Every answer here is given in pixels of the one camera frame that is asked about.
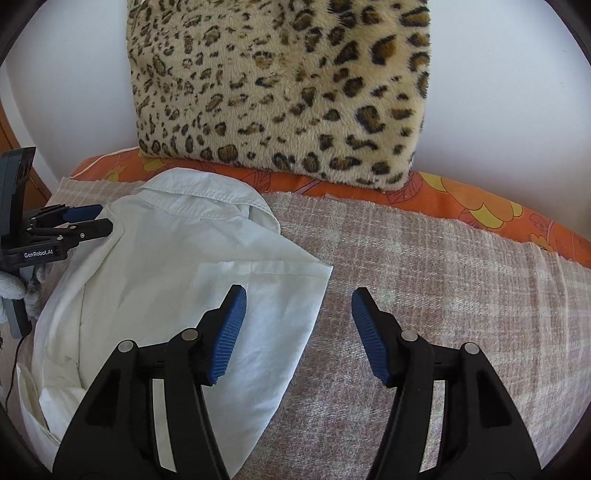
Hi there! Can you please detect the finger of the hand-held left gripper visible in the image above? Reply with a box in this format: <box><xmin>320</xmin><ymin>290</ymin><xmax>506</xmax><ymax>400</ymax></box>
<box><xmin>25</xmin><ymin>218</ymin><xmax>114</xmax><ymax>243</ymax></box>
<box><xmin>28</xmin><ymin>203</ymin><xmax>105</xmax><ymax>227</ymax></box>

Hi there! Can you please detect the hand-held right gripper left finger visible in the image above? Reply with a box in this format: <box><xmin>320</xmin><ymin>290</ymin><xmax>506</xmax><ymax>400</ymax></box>
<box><xmin>53</xmin><ymin>285</ymin><xmax>247</xmax><ymax>480</ymax></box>

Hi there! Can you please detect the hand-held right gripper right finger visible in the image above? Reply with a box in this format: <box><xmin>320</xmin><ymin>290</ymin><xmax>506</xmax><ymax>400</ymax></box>
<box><xmin>351</xmin><ymin>286</ymin><xmax>543</xmax><ymax>480</ymax></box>

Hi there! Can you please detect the white shirt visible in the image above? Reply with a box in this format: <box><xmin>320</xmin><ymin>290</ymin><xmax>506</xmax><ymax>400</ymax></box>
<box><xmin>16</xmin><ymin>167</ymin><xmax>334</xmax><ymax>478</ymax></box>

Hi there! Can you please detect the person's left hand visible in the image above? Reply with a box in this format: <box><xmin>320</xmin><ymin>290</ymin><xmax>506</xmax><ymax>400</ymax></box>
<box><xmin>0</xmin><ymin>268</ymin><xmax>48</xmax><ymax>324</ymax></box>

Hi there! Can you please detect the beige plaid blanket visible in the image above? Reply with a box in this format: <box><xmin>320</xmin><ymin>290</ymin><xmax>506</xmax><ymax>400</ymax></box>
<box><xmin>46</xmin><ymin>178</ymin><xmax>591</xmax><ymax>480</ymax></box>

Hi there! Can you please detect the orange floral bed sheet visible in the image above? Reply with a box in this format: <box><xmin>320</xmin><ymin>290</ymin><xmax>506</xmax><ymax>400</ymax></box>
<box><xmin>69</xmin><ymin>148</ymin><xmax>591</xmax><ymax>278</ymax></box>

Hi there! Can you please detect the leopard print pillow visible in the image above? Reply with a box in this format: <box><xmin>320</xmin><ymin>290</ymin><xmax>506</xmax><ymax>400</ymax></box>
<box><xmin>126</xmin><ymin>0</ymin><xmax>432</xmax><ymax>191</ymax></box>

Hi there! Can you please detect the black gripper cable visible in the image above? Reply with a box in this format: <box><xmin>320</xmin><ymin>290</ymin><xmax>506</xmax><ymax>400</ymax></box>
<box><xmin>4</xmin><ymin>336</ymin><xmax>25</xmax><ymax>414</ymax></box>

